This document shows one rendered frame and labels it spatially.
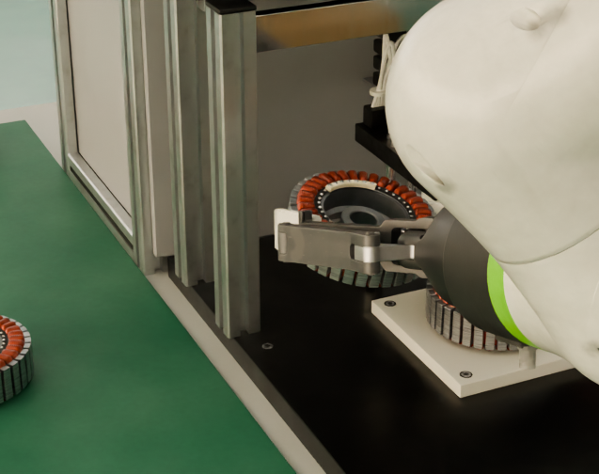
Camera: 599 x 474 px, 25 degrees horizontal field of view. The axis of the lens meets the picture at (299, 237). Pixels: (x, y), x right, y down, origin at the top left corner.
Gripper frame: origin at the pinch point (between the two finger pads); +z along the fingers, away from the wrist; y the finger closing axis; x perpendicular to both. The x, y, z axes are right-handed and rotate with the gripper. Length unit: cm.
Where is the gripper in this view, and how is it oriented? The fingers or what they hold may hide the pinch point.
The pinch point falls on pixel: (363, 226)
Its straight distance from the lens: 101.0
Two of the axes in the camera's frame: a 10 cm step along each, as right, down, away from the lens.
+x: -0.1, -9.9, -1.1
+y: 9.3, -0.6, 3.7
